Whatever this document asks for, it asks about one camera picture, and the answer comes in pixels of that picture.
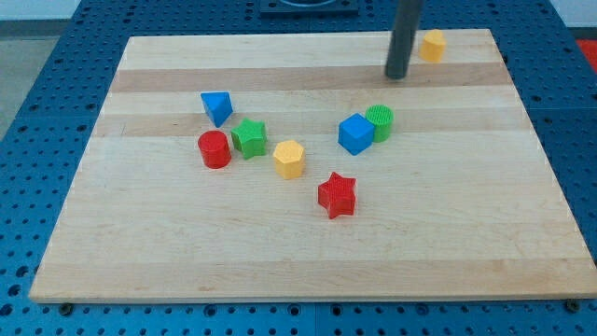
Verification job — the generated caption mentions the yellow rounded block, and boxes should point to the yellow rounded block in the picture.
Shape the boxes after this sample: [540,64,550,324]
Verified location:
[419,29,447,63]

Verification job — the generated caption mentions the red star block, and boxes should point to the red star block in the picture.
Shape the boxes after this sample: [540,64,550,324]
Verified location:
[317,172,356,219]

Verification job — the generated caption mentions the blue triangular prism block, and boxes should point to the blue triangular prism block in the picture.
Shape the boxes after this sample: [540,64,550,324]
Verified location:
[200,91,233,128]

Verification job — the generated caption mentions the yellow hexagon block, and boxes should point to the yellow hexagon block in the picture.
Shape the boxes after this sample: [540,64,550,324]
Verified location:
[273,140,305,179]

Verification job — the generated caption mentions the red cylinder block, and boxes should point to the red cylinder block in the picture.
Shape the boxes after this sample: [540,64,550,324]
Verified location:
[198,130,231,169]

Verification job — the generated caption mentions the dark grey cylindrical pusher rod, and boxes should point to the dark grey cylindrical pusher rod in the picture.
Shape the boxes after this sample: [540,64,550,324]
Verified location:
[385,0,423,79]

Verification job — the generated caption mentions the green cylinder block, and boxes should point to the green cylinder block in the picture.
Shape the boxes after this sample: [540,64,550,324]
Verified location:
[365,105,395,143]

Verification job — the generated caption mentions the blue cube block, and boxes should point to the blue cube block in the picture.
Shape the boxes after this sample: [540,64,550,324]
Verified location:
[338,113,374,156]

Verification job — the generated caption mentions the wooden board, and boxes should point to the wooden board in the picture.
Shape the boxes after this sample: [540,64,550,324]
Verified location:
[29,29,596,303]

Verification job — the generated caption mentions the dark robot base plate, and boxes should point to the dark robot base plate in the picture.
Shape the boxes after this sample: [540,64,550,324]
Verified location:
[256,0,359,17]

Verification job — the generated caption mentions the green star block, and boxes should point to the green star block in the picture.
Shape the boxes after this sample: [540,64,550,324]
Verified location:
[230,118,268,160]

